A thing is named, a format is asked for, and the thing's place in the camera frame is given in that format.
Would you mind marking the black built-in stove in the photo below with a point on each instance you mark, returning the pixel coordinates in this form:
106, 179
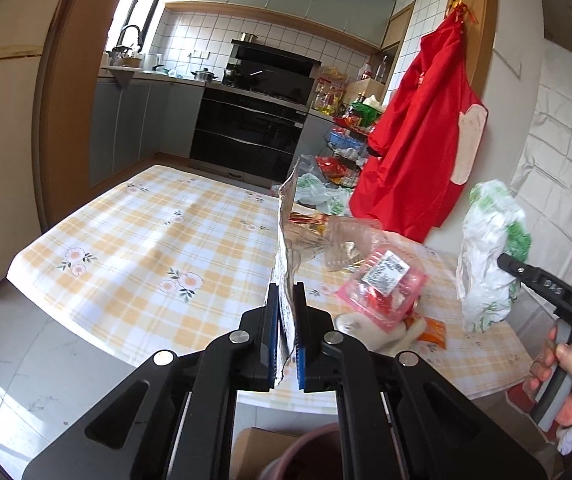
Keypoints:
246, 130

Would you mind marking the cooking oil bottles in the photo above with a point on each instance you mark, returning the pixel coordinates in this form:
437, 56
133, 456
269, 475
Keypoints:
328, 99

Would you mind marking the red apron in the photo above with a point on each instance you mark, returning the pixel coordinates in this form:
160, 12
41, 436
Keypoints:
416, 135

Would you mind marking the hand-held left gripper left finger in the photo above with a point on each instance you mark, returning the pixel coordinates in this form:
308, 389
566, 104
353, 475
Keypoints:
272, 340

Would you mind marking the pink packet with white label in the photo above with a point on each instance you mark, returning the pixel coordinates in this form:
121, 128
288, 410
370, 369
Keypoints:
396, 300

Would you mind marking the silver foil wrapper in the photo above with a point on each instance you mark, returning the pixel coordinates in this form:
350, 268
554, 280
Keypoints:
286, 240

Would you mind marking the orange snack packet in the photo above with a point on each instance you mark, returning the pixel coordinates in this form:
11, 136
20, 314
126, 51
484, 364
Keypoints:
433, 334

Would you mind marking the white green plastic bag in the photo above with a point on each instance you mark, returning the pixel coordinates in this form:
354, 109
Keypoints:
481, 260
318, 190

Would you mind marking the yellow checked tablecloth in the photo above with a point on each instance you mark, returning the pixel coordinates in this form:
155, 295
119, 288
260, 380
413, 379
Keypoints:
141, 240

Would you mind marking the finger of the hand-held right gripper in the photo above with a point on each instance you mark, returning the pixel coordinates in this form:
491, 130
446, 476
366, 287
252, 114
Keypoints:
541, 282

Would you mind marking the red yellow hanging knot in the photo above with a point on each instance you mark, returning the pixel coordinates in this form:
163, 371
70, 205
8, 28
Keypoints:
461, 7

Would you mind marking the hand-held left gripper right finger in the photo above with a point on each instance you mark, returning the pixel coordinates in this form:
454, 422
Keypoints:
300, 360

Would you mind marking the brown plastic bin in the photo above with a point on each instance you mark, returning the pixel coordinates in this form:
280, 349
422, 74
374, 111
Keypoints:
306, 452

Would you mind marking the small pot on hood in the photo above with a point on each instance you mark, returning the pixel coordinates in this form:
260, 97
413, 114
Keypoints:
247, 37

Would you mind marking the grey lower kitchen cabinets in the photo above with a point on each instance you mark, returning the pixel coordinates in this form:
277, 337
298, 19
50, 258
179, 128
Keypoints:
141, 125

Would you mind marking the steel pot with lid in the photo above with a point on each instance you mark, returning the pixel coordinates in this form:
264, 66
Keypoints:
203, 75

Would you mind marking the black range hood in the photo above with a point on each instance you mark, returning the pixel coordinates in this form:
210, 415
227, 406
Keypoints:
271, 62

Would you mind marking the gold foil wrapper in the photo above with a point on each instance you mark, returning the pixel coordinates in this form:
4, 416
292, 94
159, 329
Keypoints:
351, 252

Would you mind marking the cardboard box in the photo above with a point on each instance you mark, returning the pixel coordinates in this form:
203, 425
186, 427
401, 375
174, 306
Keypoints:
251, 452

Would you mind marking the clear plastic packaging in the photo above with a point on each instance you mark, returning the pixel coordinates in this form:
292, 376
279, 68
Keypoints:
351, 237

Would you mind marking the kitchen faucet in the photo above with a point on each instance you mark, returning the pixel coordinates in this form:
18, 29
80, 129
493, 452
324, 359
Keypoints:
128, 35

